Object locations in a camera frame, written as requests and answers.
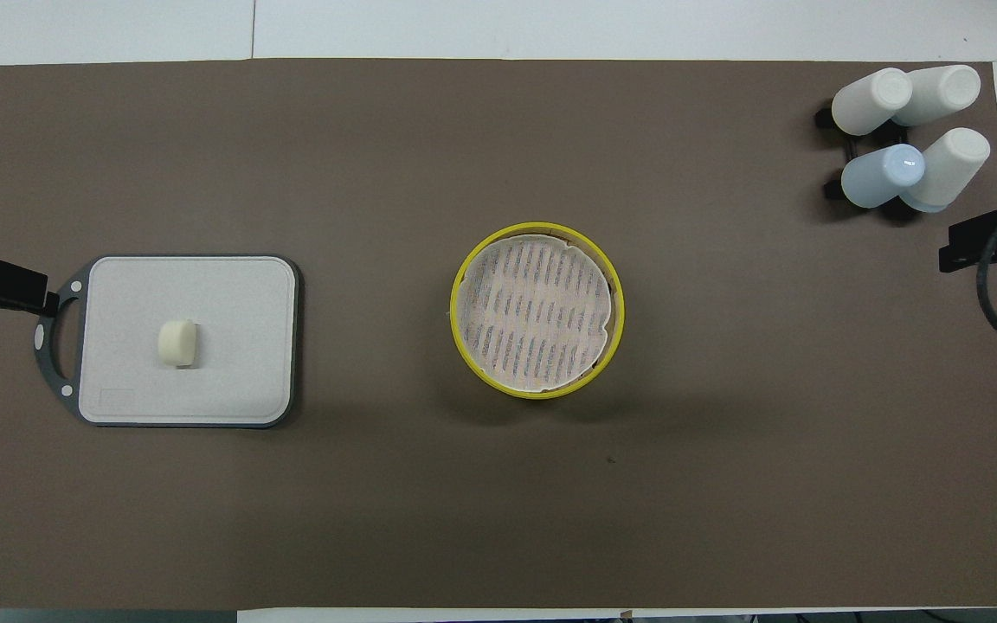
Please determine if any yellow bowl with paper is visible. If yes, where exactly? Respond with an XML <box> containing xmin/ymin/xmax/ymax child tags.
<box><xmin>449</xmin><ymin>222</ymin><xmax>627</xmax><ymax>399</ymax></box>

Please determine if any white cutting board grey rim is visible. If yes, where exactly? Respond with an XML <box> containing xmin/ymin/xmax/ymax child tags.
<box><xmin>34</xmin><ymin>254</ymin><xmax>302</xmax><ymax>429</ymax></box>

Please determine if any black wrist mount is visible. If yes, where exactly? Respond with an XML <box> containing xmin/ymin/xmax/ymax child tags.
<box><xmin>0</xmin><ymin>254</ymin><xmax>61</xmax><ymax>319</ymax></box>
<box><xmin>938</xmin><ymin>205</ymin><xmax>997</xmax><ymax>282</ymax></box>

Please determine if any white cloth steamer liner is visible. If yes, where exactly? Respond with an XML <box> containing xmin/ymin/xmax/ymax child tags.
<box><xmin>452</xmin><ymin>235</ymin><xmax>614</xmax><ymax>393</ymax></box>

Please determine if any black left wrist mount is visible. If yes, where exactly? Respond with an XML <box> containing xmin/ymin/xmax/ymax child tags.
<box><xmin>0</xmin><ymin>254</ymin><xmax>61</xmax><ymax>319</ymax></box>

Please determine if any pale cream steamed bun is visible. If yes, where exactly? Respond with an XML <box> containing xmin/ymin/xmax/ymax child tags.
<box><xmin>158</xmin><ymin>319</ymin><xmax>199</xmax><ymax>369</ymax></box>

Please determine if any black cup rack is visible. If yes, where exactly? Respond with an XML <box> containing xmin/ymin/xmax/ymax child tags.
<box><xmin>814</xmin><ymin>104</ymin><xmax>925</xmax><ymax>217</ymax></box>

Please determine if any white plastic cup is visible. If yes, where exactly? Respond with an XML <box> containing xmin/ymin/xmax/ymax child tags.
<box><xmin>899</xmin><ymin>128</ymin><xmax>992</xmax><ymax>214</ymax></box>
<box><xmin>832</xmin><ymin>67</ymin><xmax>914</xmax><ymax>137</ymax></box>
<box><xmin>892</xmin><ymin>65</ymin><xmax>982</xmax><ymax>128</ymax></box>

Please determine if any pale blue plastic cup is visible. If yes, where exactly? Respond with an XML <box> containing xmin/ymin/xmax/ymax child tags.
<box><xmin>840</xmin><ymin>144</ymin><xmax>926</xmax><ymax>209</ymax></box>

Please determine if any black right wrist mount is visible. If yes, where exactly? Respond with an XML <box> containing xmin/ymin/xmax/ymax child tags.
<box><xmin>938</xmin><ymin>205</ymin><xmax>997</xmax><ymax>282</ymax></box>

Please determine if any brown table mat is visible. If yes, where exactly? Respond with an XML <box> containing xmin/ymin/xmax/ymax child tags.
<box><xmin>0</xmin><ymin>58</ymin><xmax>997</xmax><ymax>611</ymax></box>

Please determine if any yellow slatted steamer basket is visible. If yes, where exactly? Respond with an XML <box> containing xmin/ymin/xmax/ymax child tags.
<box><xmin>468</xmin><ymin>368</ymin><xmax>625</xmax><ymax>401</ymax></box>

